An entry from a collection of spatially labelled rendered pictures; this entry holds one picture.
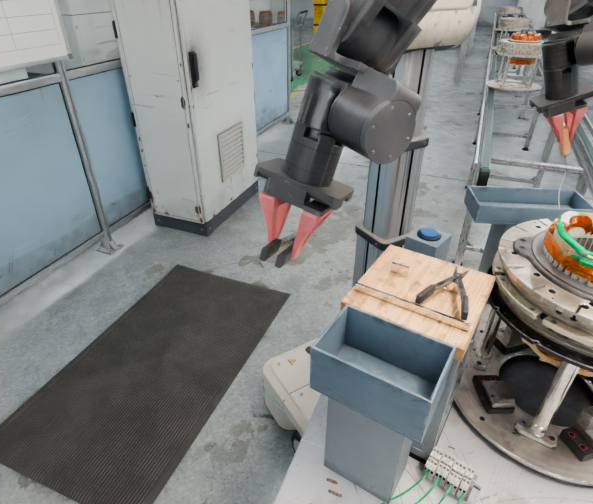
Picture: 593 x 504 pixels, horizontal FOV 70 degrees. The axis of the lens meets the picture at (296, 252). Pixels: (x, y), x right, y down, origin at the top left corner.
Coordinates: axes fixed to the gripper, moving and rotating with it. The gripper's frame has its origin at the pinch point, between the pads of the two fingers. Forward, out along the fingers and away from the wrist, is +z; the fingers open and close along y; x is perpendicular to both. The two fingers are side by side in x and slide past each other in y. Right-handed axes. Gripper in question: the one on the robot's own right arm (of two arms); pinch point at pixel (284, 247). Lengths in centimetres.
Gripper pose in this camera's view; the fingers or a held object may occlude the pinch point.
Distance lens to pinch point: 51.5
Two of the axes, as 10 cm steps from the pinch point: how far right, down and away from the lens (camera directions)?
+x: 3.7, -3.1, 8.8
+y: 8.8, 4.1, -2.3
